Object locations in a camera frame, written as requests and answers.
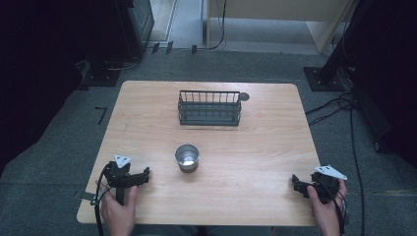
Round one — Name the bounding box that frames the black wire basket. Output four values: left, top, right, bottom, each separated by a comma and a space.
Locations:
177, 89, 243, 127

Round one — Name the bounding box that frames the angled black floor tape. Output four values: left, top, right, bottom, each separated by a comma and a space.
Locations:
94, 106, 108, 126

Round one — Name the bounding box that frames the black stand base plate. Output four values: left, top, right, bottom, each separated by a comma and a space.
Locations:
303, 66, 347, 92

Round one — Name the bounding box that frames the beige wooden furniture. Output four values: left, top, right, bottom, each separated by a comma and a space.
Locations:
206, 0, 358, 55

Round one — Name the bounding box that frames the dark stand base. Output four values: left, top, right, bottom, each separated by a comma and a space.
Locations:
80, 59, 122, 89

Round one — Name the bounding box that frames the grey floor cable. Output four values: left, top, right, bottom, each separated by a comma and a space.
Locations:
107, 54, 144, 72

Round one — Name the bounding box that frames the black stand pole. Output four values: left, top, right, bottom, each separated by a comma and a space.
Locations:
318, 0, 363, 85

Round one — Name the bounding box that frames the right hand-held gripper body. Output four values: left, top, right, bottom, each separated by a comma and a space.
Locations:
308, 164, 348, 205

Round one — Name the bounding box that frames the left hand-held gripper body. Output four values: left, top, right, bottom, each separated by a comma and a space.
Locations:
104, 154, 137, 207

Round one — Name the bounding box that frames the grey tape strip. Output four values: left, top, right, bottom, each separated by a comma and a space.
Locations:
73, 190, 98, 202

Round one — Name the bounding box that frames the hand-held gripper black cable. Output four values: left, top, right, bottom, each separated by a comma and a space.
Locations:
319, 178, 348, 236
93, 162, 114, 236

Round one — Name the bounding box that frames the left hand-held gripper black cable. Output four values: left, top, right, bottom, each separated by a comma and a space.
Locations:
93, 162, 114, 236

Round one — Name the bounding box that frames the dark equipment cabinet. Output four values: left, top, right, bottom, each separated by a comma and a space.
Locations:
111, 0, 155, 62

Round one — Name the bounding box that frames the person's left hand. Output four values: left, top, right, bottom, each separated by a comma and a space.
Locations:
99, 185, 140, 228

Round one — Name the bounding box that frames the black hanging cable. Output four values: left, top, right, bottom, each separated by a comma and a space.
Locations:
208, 0, 228, 51

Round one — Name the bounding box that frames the metal cup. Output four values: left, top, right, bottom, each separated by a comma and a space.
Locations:
174, 144, 201, 174

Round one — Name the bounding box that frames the bundle of black floor cables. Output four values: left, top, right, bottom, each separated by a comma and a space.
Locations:
305, 92, 357, 128

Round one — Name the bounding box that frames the right hand-held gripper black cable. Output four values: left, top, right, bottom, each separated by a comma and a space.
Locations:
319, 178, 348, 236

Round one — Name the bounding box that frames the person's right hand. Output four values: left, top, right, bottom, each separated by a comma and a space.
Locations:
306, 179, 348, 228

